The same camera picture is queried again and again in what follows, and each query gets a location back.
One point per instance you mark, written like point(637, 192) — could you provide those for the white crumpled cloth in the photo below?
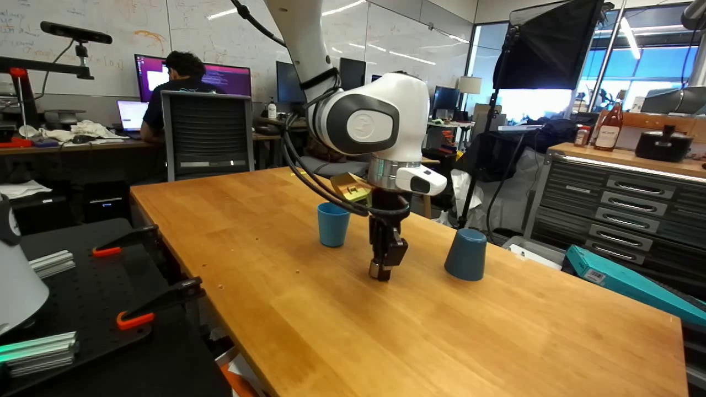
point(81, 132)

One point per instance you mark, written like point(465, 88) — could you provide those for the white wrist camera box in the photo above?
point(422, 179)

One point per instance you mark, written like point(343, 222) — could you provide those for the purple screen monitor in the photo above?
point(230, 79)
point(148, 76)

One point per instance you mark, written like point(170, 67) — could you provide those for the red liquid bottle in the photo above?
point(607, 132)

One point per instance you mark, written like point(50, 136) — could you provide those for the aluminium extrusion piece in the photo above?
point(52, 264)
point(37, 354)

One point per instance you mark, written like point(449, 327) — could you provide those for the light blue plastic cup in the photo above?
point(331, 223)

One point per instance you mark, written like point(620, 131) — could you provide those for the black camera on stand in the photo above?
point(75, 32)

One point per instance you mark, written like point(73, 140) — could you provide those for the grey drawer tool cabinet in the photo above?
point(625, 213)

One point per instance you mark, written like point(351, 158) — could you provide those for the dark blue plastic cup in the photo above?
point(467, 257)

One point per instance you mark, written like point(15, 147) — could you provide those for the yellow green box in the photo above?
point(351, 189)

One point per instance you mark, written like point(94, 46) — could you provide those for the small jar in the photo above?
point(583, 136)

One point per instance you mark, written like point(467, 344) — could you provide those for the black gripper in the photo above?
point(386, 222)

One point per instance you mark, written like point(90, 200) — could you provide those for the black softbox light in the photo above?
point(549, 46)

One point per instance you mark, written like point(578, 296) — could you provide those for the white lamp shade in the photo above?
point(19, 289)

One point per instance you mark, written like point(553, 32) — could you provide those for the black perforated board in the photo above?
point(95, 294)

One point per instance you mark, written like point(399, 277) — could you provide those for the small white table lamp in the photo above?
point(469, 85)

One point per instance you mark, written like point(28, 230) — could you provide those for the dark computer monitor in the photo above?
point(353, 71)
point(287, 83)

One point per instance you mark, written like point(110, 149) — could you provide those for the open laptop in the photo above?
point(133, 115)

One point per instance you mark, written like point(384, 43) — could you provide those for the seated person dark shirt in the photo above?
point(179, 73)

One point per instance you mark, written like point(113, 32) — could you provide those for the teal flat box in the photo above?
point(632, 283)

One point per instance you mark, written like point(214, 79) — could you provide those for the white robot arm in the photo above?
point(383, 111)

